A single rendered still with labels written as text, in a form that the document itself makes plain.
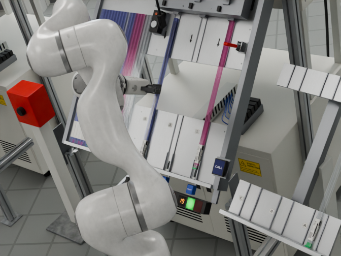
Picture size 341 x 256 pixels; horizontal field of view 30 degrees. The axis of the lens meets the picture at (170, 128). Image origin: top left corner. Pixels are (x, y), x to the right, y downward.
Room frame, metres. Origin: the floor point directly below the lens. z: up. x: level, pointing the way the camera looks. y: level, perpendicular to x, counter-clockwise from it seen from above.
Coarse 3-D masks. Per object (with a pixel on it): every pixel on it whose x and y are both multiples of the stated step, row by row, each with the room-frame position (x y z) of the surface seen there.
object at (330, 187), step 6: (336, 168) 1.28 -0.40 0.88; (336, 174) 1.27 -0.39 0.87; (330, 180) 1.26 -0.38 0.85; (336, 180) 1.26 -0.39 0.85; (330, 186) 1.25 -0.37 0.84; (330, 192) 1.24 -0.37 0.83; (324, 198) 1.24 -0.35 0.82; (324, 204) 1.23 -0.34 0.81; (324, 210) 1.22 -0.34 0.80; (318, 216) 1.21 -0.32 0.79
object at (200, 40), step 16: (112, 0) 2.23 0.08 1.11; (128, 0) 2.17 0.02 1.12; (144, 0) 2.13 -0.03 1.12; (256, 0) 1.83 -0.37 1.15; (176, 16) 1.99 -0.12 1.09; (192, 16) 1.95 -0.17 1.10; (176, 32) 1.95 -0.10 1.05; (192, 32) 1.91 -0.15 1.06; (208, 32) 1.87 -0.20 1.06; (224, 32) 1.83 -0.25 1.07; (240, 32) 1.80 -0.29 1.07; (160, 48) 1.96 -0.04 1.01; (176, 48) 1.92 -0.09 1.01; (192, 48) 1.88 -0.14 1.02; (208, 48) 1.84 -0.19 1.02; (208, 64) 1.80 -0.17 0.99; (224, 64) 1.76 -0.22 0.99; (240, 64) 1.73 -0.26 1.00
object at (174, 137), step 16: (144, 112) 1.85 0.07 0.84; (160, 112) 1.81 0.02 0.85; (128, 128) 1.85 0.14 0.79; (144, 128) 1.81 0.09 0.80; (160, 128) 1.77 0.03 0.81; (176, 128) 1.73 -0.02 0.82; (192, 128) 1.70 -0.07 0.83; (224, 128) 1.63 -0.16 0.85; (160, 144) 1.74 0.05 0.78; (176, 144) 1.70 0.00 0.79; (192, 144) 1.66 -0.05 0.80; (208, 144) 1.63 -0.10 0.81; (160, 160) 1.70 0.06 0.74; (176, 160) 1.66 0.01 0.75; (192, 160) 1.63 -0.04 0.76; (208, 160) 1.59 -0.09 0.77; (192, 176) 1.59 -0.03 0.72; (208, 176) 1.56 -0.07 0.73
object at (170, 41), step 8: (176, 24) 1.97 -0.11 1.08; (168, 40) 1.94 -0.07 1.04; (168, 48) 1.93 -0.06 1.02; (168, 56) 1.91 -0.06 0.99; (160, 72) 1.89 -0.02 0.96; (160, 80) 1.87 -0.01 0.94; (152, 104) 1.83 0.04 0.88; (152, 112) 1.82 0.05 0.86; (152, 120) 1.80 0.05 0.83; (144, 136) 1.78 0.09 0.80
